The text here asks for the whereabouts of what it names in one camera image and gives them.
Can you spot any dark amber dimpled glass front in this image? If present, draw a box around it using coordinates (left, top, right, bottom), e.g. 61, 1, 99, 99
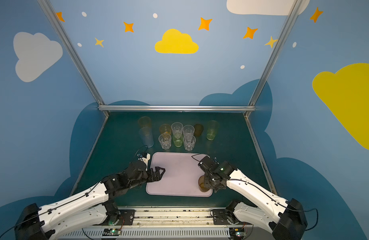
198, 175, 210, 193

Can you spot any dark amber dimpled glass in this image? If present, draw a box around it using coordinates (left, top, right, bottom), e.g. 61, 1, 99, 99
194, 124, 204, 137
198, 175, 210, 193

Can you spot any lilac plastic tray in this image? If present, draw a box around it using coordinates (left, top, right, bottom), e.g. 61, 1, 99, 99
146, 152, 213, 198

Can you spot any clear faceted glass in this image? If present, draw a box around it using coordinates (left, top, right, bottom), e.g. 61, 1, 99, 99
183, 134, 196, 151
158, 133, 171, 150

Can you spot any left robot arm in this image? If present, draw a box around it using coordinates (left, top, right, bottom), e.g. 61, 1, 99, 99
14, 160, 165, 240

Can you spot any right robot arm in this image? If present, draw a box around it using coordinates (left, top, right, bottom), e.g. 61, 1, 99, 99
198, 156, 308, 240

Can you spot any small green glass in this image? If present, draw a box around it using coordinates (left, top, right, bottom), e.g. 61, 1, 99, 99
172, 132, 183, 148

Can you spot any tall blue frosted glass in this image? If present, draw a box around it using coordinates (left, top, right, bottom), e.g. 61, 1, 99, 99
139, 127, 154, 148

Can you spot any short orange glass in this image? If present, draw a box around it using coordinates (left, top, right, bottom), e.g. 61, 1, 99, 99
159, 124, 172, 135

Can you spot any tall green glass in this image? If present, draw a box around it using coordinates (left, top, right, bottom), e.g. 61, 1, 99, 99
206, 120, 220, 141

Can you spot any clear glass back left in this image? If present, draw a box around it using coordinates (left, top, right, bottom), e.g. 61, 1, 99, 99
171, 122, 183, 136

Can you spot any dark amber dimpled glass back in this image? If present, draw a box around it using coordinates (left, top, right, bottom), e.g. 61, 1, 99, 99
194, 124, 204, 137

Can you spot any clear glass back right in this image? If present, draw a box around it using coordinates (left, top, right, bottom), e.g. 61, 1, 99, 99
182, 125, 195, 136

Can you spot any tall amber glass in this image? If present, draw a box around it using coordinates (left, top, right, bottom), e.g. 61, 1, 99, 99
138, 116, 151, 129

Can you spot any right controller board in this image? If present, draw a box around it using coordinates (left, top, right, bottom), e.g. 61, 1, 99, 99
229, 228, 246, 240

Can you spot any controller board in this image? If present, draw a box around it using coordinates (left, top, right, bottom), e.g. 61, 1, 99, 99
102, 228, 122, 238
229, 228, 246, 240

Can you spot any left controller board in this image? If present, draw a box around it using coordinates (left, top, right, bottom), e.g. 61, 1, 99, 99
102, 228, 122, 238

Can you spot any aluminium mounting rail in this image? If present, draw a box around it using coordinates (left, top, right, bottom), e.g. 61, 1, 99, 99
41, 206, 302, 240

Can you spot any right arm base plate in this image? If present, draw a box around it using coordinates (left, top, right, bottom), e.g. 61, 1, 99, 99
211, 209, 238, 225

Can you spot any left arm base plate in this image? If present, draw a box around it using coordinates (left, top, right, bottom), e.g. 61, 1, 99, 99
105, 209, 135, 226

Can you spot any back horizontal aluminium frame bar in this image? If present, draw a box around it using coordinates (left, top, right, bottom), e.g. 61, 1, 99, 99
98, 105, 256, 112

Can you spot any right aluminium frame post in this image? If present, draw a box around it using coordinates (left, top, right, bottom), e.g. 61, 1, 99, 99
244, 0, 305, 120

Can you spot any aluminium frame post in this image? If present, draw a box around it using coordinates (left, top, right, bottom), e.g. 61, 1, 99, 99
244, 0, 305, 120
37, 0, 105, 107

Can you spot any left aluminium frame post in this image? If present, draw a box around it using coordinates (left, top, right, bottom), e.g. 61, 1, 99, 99
37, 0, 105, 107

